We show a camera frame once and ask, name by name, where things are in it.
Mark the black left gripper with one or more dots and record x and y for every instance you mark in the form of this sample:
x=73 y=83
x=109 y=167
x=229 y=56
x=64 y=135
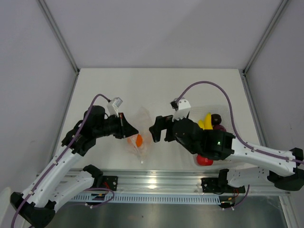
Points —
x=125 y=129

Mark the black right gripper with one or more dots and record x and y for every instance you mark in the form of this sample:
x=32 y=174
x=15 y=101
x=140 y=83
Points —
x=160 y=124

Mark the orange toy orange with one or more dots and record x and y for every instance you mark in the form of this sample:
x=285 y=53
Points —
x=135 y=140

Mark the clear zip top bag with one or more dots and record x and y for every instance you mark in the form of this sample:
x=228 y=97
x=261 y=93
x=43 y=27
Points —
x=141 y=121

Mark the red toy tomato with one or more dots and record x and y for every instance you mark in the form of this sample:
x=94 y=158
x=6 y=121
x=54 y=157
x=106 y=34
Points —
x=202 y=161

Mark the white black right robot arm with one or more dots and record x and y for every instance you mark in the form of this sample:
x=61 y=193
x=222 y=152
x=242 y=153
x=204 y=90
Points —
x=281 y=168

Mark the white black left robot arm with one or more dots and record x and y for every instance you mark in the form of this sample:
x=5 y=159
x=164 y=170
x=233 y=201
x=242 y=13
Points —
x=39 y=203

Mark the white perforated plastic basket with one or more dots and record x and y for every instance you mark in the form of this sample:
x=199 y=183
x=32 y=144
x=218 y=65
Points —
x=199 y=113

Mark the yellow toy banana bunch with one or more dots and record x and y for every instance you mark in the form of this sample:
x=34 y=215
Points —
x=206 y=124

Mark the dark purple toy plum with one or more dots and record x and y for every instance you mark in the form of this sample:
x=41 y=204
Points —
x=216 y=119

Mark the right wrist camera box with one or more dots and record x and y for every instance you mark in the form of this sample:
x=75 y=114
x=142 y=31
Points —
x=182 y=109

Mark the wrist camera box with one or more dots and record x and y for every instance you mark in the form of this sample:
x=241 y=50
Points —
x=113 y=106
x=182 y=109

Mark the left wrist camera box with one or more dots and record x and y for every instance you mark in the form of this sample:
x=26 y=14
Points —
x=113 y=106

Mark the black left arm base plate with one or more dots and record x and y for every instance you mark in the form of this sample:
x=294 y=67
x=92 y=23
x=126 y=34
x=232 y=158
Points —
x=110 y=182

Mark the silver aluminium front rail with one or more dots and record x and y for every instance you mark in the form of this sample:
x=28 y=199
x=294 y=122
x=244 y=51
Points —
x=170 y=182

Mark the white slotted cable duct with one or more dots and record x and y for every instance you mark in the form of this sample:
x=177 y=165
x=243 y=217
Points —
x=196 y=199

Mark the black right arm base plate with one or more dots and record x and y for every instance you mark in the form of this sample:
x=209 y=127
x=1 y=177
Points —
x=212 y=185

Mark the left aluminium frame post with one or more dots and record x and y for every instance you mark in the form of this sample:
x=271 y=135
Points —
x=57 y=33

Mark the aluminium frame post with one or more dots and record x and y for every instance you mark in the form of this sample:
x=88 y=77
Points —
x=271 y=26
x=57 y=33

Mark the right aluminium frame post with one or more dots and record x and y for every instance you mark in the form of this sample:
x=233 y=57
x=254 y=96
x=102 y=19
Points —
x=271 y=26

